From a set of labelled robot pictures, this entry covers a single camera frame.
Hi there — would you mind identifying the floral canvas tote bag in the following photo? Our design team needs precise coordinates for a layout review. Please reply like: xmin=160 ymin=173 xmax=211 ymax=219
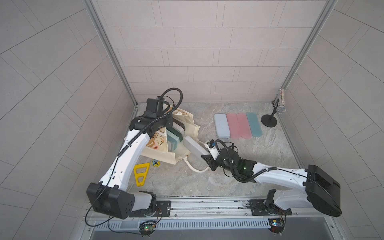
xmin=141 ymin=109 xmax=209 ymax=173

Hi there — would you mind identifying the white glossy tin pencil case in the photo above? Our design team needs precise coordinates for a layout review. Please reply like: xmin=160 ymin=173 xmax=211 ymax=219
xmin=183 ymin=136 xmax=211 ymax=158

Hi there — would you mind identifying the teal translucent pencil case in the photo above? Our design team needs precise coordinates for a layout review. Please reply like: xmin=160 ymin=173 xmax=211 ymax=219
xmin=246 ymin=112 xmax=263 ymax=138

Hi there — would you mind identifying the pale mint pencil case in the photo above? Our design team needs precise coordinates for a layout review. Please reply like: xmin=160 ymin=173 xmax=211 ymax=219
xmin=214 ymin=114 xmax=231 ymax=139

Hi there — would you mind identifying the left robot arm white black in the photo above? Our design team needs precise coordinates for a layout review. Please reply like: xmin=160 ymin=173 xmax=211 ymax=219
xmin=87 ymin=113 xmax=173 ymax=220

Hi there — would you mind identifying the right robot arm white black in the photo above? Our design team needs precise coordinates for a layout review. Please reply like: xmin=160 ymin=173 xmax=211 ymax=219
xmin=200 ymin=143 xmax=342 ymax=217

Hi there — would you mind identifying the dark grey pencil case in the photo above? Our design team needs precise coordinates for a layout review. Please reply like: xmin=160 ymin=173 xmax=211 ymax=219
xmin=173 ymin=119 xmax=186 ymax=130

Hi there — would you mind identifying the dark green pencil case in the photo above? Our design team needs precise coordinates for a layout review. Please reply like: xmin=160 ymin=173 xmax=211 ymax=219
xmin=166 ymin=127 xmax=184 ymax=143

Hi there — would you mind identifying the grey teal pencil case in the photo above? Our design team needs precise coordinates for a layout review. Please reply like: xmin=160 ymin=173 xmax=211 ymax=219
xmin=167 ymin=136 xmax=180 ymax=152

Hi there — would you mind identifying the small round yellow sticker toy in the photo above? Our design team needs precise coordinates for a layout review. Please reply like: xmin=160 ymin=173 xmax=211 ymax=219
xmin=151 ymin=159 xmax=161 ymax=167

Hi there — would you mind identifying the yellow triangular plastic tool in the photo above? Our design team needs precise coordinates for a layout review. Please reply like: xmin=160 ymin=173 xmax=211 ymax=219
xmin=134 ymin=163 xmax=150 ymax=187

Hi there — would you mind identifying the glitter microphone on stand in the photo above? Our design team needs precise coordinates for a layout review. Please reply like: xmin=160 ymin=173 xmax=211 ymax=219
xmin=261 ymin=89 xmax=286 ymax=128

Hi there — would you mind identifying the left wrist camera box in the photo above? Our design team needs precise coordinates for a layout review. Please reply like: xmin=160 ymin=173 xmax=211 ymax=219
xmin=146 ymin=98 xmax=164 ymax=115

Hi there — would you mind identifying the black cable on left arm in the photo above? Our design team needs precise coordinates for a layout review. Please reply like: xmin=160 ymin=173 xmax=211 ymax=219
xmin=84 ymin=87 xmax=184 ymax=228

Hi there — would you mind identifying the right circuit board with wires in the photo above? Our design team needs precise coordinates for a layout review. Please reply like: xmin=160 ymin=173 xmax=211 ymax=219
xmin=268 ymin=219 xmax=285 ymax=234

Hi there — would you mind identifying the circuit board with wires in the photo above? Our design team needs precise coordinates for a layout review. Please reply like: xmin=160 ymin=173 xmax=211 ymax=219
xmin=139 ymin=221 xmax=157 ymax=237
xmin=268 ymin=219 xmax=285 ymax=234

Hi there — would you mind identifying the aluminium mounting rail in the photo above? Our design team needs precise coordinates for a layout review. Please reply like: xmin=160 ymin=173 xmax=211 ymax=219
xmin=83 ymin=196 xmax=334 ymax=221

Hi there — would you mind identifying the left circuit board with wires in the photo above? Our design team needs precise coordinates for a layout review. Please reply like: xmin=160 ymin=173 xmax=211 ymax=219
xmin=139 ymin=221 xmax=157 ymax=237

